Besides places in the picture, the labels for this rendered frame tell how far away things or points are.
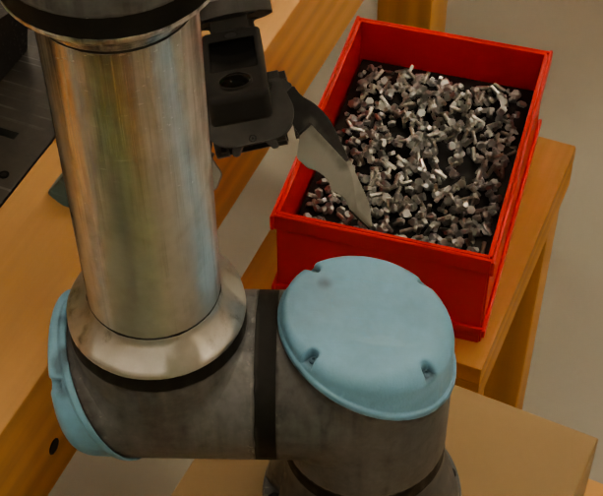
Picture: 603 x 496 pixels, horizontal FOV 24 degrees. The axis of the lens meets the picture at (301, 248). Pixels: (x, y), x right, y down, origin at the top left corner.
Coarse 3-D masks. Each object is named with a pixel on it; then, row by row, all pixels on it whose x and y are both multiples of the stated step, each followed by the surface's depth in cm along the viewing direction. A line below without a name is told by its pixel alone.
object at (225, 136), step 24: (216, 0) 110; (240, 0) 111; (264, 0) 112; (216, 24) 113; (240, 24) 113; (288, 96) 111; (264, 120) 111; (288, 120) 111; (216, 144) 111; (240, 144) 111; (264, 144) 117
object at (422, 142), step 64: (384, 64) 155; (448, 64) 153; (512, 64) 151; (384, 128) 146; (448, 128) 146; (512, 128) 147; (320, 192) 140; (384, 192) 140; (448, 192) 140; (512, 192) 135; (320, 256) 135; (384, 256) 133; (448, 256) 130
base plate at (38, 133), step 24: (24, 72) 150; (0, 96) 147; (24, 96) 147; (0, 120) 145; (24, 120) 145; (48, 120) 145; (0, 144) 142; (24, 144) 142; (48, 144) 142; (0, 168) 140; (24, 168) 140; (0, 192) 138
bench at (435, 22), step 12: (384, 0) 223; (396, 0) 222; (408, 0) 221; (420, 0) 221; (432, 0) 220; (444, 0) 227; (384, 12) 225; (396, 12) 224; (408, 12) 223; (420, 12) 222; (432, 12) 222; (444, 12) 229; (408, 24) 225; (420, 24) 224; (432, 24) 224; (444, 24) 232
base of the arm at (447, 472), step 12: (444, 456) 104; (276, 468) 106; (288, 468) 103; (444, 468) 104; (264, 480) 108; (276, 480) 107; (288, 480) 103; (300, 480) 101; (432, 480) 101; (444, 480) 104; (456, 480) 108; (264, 492) 108; (276, 492) 108; (288, 492) 103; (300, 492) 102; (312, 492) 101; (324, 492) 99; (408, 492) 99; (420, 492) 101; (432, 492) 102; (444, 492) 104; (456, 492) 106
